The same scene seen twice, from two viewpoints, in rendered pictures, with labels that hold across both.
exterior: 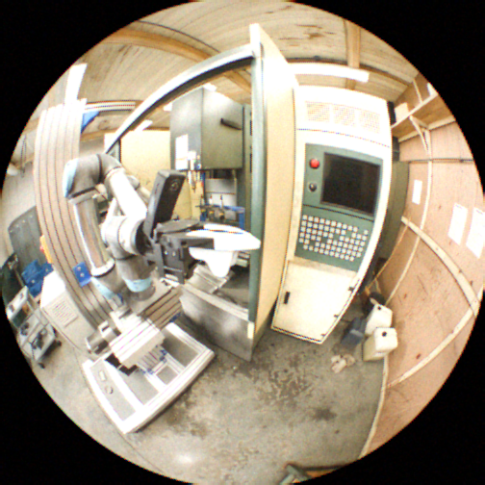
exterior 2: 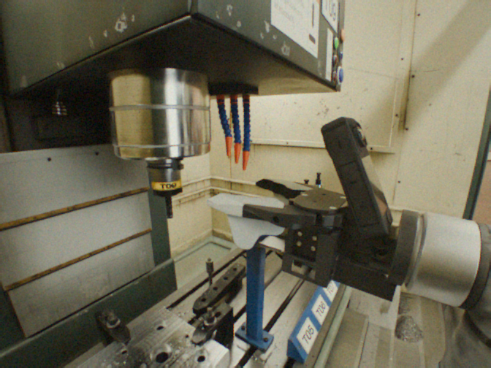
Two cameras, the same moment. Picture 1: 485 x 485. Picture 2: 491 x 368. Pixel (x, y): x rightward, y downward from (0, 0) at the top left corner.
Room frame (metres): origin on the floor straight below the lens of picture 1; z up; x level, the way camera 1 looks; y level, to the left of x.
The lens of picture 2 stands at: (1.43, 0.88, 1.47)
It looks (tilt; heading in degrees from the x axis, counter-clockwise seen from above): 15 degrees down; 274
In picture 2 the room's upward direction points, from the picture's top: straight up
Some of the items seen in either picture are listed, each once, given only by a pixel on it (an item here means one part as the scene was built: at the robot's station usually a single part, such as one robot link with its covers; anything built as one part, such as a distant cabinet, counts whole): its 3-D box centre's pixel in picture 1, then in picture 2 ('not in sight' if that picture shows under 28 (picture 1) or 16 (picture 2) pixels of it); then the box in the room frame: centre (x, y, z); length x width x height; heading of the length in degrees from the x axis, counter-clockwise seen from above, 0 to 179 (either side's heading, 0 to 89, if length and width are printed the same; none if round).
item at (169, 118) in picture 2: (193, 176); (161, 117); (1.60, 0.50, 1.48); 0.16 x 0.16 x 0.12
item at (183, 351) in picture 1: (140, 370); not in sight; (0.21, 0.93, 0.15); 1.27 x 0.85 x 0.17; 150
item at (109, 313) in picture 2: not in sight; (115, 332); (1.79, 0.48, 0.97); 0.13 x 0.03 x 0.15; 150
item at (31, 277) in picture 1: (42, 275); not in sight; (0.60, 4.48, 0.39); 1.20 x 0.80 x 0.79; 150
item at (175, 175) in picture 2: not in sight; (166, 177); (1.60, 0.50, 1.38); 0.05 x 0.05 x 0.03
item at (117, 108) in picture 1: (108, 110); not in sight; (0.61, 0.70, 2.00); 0.32 x 0.09 x 0.05; 150
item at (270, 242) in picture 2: not in sight; (277, 244); (1.39, 0.41, 1.21); 0.07 x 0.05 x 0.01; 150
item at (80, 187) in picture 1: (90, 232); not in sight; (0.33, 0.53, 1.41); 0.15 x 0.12 x 0.55; 164
